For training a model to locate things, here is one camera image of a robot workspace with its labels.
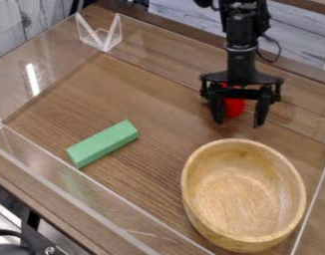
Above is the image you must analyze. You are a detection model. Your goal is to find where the black metal table frame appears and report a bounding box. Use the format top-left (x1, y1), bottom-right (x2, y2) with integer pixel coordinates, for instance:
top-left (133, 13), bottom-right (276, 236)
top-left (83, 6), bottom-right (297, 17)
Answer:
top-left (18, 208), bottom-right (83, 255)

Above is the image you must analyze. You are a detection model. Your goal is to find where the black cable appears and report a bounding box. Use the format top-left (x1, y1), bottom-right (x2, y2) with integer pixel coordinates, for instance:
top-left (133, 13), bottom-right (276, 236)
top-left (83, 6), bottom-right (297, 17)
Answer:
top-left (257, 33), bottom-right (283, 64)

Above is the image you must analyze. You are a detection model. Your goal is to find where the green rectangular block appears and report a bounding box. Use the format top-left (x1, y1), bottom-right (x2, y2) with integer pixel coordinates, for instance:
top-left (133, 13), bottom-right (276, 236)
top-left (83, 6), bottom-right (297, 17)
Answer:
top-left (67, 120), bottom-right (140, 168)

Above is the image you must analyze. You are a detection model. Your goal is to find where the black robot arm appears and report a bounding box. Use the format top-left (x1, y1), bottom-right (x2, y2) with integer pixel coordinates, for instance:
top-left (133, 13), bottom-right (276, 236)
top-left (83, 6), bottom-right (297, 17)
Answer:
top-left (200, 0), bottom-right (284, 128)

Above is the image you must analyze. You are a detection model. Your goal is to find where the clear acrylic tray wall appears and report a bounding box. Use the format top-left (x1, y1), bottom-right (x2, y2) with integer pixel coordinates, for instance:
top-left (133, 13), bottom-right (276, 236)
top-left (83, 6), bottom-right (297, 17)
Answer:
top-left (0, 123), bottom-right (214, 255)

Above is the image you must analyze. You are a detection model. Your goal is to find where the clear acrylic corner bracket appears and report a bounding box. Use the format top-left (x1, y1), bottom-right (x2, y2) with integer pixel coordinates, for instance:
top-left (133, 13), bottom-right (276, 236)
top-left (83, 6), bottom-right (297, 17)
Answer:
top-left (75, 13), bottom-right (124, 53)

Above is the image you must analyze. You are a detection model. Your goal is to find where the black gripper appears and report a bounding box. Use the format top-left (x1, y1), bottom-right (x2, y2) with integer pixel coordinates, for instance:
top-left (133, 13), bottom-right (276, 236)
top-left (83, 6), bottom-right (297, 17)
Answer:
top-left (200, 71), bottom-right (284, 128)

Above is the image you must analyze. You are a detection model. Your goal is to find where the red toy strawberry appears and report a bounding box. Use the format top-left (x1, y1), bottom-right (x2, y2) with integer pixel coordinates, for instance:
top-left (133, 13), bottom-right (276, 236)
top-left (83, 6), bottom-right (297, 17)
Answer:
top-left (218, 83), bottom-right (245, 119)

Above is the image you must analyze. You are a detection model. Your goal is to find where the wooden bowl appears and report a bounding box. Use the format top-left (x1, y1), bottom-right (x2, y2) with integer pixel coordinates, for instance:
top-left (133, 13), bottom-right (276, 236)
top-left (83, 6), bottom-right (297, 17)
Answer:
top-left (181, 138), bottom-right (307, 253)

